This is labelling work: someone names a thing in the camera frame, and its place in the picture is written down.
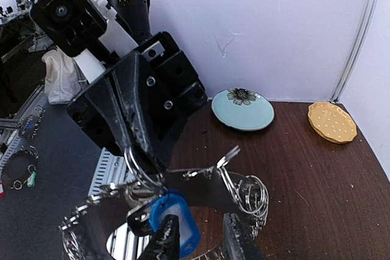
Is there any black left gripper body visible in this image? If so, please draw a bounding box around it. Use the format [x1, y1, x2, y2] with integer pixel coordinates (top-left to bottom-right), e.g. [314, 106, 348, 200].
[67, 32, 208, 156]

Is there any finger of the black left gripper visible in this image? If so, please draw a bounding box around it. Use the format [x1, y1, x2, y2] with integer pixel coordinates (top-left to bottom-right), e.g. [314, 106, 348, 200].
[85, 79, 134, 150]
[111, 52, 171, 172]

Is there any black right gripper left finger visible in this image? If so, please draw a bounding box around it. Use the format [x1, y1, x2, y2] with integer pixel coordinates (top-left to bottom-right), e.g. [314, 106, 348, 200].
[138, 214, 180, 260]

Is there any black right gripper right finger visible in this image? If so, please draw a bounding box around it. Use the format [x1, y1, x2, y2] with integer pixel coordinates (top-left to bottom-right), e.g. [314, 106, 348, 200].
[222, 213, 265, 260]

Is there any blue key tag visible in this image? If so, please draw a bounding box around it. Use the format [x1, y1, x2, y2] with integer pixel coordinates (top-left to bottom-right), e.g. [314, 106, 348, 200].
[149, 192, 201, 259]

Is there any metal disc with key rings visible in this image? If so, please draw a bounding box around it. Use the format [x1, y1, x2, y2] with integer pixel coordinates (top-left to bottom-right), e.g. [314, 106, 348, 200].
[59, 147, 269, 259]

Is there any white plastic bag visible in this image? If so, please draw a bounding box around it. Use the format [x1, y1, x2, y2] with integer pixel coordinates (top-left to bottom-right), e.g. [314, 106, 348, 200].
[41, 47, 81, 105]

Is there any light blue plate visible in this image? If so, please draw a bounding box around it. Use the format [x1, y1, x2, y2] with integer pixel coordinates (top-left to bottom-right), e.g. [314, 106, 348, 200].
[211, 88, 275, 132]

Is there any yellow dotted plate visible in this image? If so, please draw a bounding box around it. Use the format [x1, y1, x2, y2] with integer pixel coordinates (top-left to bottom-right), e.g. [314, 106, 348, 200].
[307, 102, 357, 144]

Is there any aluminium front rail base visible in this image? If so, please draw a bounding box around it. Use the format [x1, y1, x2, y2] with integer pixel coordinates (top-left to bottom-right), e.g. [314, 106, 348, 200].
[85, 149, 149, 259]

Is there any left aluminium frame post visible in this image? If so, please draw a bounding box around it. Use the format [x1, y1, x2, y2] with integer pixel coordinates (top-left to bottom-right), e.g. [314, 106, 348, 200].
[329, 0, 378, 104]

